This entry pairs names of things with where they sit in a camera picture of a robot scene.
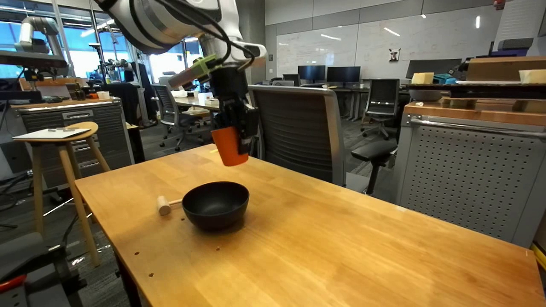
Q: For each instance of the wooden stool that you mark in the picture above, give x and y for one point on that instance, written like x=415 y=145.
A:
x=68 y=170

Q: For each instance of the small wall poster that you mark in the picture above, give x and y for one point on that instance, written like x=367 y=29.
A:
x=394 y=54

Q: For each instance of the grey mesh office chair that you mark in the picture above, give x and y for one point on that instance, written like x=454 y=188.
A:
x=300 y=130

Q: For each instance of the black office chair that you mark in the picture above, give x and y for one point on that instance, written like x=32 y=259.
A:
x=379 y=112

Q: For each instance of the black bowl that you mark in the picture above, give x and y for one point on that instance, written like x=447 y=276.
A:
x=215 y=206

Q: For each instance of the wide dark monitor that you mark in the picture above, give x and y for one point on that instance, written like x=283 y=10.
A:
x=433 y=68

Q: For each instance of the orange plastic cup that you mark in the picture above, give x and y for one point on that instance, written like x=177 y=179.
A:
x=229 y=147

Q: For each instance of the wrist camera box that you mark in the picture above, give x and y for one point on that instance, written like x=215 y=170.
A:
x=193 y=68

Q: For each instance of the large wooden crate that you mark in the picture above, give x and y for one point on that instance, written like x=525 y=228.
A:
x=505 y=68

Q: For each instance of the small light wood block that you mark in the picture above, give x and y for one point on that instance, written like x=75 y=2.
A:
x=421 y=78
x=532 y=75

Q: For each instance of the white flat tray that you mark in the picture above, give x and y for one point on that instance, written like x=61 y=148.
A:
x=51 y=133

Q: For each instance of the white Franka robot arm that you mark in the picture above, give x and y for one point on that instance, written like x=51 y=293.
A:
x=153 y=22

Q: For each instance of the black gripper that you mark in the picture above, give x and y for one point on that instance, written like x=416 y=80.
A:
x=230 y=85

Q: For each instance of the small wooden mallet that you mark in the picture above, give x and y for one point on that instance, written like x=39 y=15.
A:
x=164 y=206

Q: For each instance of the long wooden beam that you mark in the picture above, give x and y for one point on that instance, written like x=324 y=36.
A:
x=478 y=112

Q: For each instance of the black computer monitor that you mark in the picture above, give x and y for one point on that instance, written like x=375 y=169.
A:
x=343 y=75
x=310 y=73

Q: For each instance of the grey swivel chair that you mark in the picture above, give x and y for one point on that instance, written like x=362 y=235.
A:
x=171 y=111

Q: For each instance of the grey perforated metal panel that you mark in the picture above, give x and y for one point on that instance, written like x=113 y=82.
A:
x=471 y=176

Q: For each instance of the grey drawer cabinet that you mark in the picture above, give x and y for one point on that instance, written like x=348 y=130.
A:
x=85 y=136

